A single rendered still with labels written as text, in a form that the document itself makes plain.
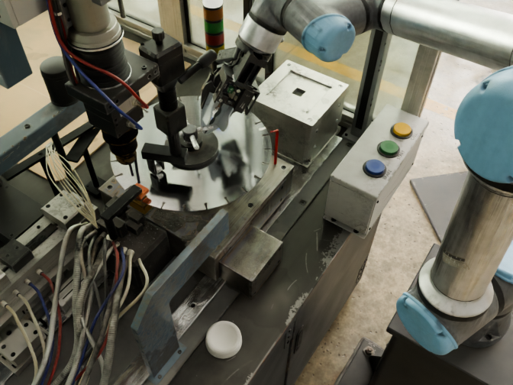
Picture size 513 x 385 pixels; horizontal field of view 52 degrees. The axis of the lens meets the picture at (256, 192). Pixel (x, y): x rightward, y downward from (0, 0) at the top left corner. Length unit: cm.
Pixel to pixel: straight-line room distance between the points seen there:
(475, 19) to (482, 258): 33
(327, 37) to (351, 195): 40
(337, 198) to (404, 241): 104
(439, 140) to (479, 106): 199
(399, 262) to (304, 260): 99
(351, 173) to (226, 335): 42
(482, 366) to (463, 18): 65
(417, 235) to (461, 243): 144
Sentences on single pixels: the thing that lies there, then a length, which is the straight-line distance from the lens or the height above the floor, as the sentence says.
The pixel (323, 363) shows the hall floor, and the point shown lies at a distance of 188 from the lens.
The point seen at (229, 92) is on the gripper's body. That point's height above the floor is 110.
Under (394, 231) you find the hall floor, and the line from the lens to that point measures 221.
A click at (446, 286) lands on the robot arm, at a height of 103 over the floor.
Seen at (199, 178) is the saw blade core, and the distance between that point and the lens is 104.
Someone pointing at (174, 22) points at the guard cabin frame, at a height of 86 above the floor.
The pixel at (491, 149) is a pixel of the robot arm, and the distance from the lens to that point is 64.
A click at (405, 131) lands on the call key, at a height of 91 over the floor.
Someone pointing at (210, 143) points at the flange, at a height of 96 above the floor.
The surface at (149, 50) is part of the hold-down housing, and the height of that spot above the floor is 125.
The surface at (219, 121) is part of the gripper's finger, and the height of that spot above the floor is 100.
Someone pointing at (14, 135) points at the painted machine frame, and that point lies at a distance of 107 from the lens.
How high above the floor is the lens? 173
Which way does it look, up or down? 50 degrees down
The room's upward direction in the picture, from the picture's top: 1 degrees clockwise
